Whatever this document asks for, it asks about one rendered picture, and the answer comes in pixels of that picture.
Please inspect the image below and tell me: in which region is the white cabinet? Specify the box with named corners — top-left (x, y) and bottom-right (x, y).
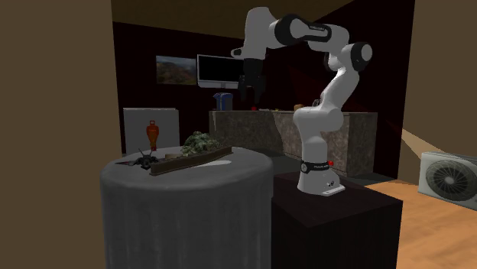
top-left (122, 107), bottom-right (180, 155)

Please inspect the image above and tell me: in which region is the round grey covered table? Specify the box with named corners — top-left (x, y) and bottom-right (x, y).
top-left (99, 145), bottom-right (275, 269)

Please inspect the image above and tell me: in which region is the orange figure bottle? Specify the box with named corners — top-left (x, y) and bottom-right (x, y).
top-left (145, 119), bottom-right (160, 152)

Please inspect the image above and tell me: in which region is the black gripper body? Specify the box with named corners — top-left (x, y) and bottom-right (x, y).
top-left (238, 57), bottom-right (267, 89)

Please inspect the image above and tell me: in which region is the stone kitchen counter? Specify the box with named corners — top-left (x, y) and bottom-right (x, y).
top-left (208, 109), bottom-right (378, 178)

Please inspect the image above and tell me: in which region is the small black drone toy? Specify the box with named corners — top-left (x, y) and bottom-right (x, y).
top-left (115, 147), bottom-right (160, 170)

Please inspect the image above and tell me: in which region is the long brown planter with plant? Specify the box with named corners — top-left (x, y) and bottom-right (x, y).
top-left (149, 130), bottom-right (234, 177)

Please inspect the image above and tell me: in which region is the white framed monitor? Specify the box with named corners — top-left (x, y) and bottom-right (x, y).
top-left (196, 53), bottom-right (247, 89)

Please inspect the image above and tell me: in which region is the white air conditioner unit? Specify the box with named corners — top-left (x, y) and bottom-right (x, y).
top-left (417, 151), bottom-right (477, 212)

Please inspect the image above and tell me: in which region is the dark robot stand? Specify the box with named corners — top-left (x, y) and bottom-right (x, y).
top-left (271, 170), bottom-right (404, 269)

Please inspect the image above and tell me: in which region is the landscape wall picture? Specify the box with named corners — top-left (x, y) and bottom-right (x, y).
top-left (155, 54), bottom-right (198, 86)

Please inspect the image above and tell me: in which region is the blue appliance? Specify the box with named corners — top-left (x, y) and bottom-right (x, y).
top-left (213, 92), bottom-right (234, 112)

